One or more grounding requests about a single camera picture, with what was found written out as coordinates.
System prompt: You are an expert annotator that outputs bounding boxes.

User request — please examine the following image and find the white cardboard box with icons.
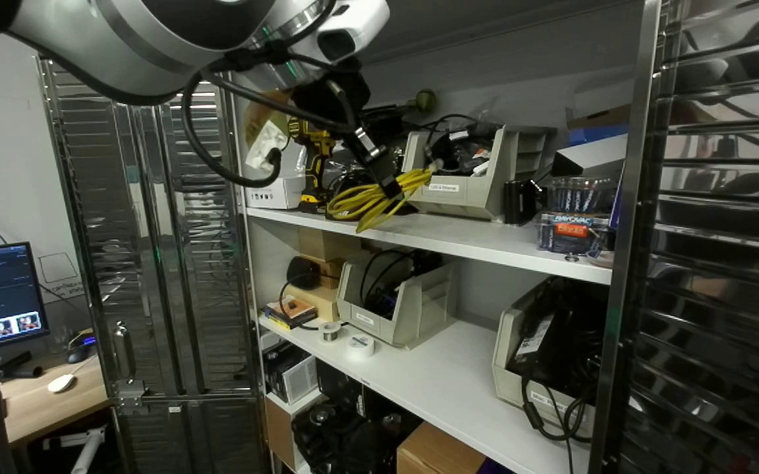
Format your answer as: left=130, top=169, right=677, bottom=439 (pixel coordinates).
left=242, top=117, right=311, bottom=214

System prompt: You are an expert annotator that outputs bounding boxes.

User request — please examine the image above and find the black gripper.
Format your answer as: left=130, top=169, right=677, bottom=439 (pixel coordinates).
left=293, top=59, right=400, bottom=196

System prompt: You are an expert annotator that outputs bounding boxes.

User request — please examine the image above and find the small grey tape roll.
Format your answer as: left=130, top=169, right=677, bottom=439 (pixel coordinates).
left=322, top=324, right=343, bottom=343

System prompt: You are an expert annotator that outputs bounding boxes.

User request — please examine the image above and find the wooden desk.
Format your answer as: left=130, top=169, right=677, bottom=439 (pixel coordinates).
left=0, top=358, right=109, bottom=444

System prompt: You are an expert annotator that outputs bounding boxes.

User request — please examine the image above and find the white metal shelf unit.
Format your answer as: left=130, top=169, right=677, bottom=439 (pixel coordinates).
left=249, top=0, right=643, bottom=474

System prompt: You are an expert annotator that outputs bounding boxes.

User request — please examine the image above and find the black round device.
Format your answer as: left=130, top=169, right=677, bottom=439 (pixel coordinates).
left=288, top=256, right=322, bottom=289

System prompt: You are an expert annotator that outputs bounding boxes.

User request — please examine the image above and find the clear screw box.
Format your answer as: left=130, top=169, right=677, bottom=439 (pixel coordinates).
left=538, top=214, right=612, bottom=258

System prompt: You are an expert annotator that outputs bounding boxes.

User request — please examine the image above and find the grey bin middle shelf right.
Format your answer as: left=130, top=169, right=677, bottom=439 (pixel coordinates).
left=490, top=279, right=610, bottom=441

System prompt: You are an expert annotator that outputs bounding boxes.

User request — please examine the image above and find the yellow black cordless drill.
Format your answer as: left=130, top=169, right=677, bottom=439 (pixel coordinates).
left=288, top=117, right=337, bottom=208

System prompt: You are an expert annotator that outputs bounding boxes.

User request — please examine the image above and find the tan cardboard box middle shelf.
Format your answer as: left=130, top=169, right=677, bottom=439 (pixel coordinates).
left=296, top=285, right=340, bottom=324

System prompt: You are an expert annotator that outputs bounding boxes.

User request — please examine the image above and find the grey bin middle shelf left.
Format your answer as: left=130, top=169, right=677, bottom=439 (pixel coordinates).
left=337, top=250, right=458, bottom=348

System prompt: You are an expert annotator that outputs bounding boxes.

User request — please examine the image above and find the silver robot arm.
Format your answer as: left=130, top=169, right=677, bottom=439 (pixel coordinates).
left=0, top=0, right=397, bottom=195

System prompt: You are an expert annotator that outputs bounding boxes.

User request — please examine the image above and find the yellow cable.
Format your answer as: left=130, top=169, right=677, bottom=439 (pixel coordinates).
left=322, top=166, right=438, bottom=233

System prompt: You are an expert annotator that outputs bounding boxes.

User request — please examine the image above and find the grey tool bin top shelf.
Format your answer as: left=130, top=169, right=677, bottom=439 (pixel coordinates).
left=404, top=124, right=556, bottom=221

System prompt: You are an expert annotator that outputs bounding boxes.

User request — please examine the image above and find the orange yellow book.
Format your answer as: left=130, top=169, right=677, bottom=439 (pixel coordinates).
left=260, top=306, right=320, bottom=331

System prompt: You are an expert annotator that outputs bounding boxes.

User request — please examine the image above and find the white computer mouse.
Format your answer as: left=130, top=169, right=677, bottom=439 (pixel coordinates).
left=48, top=374, right=76, bottom=394

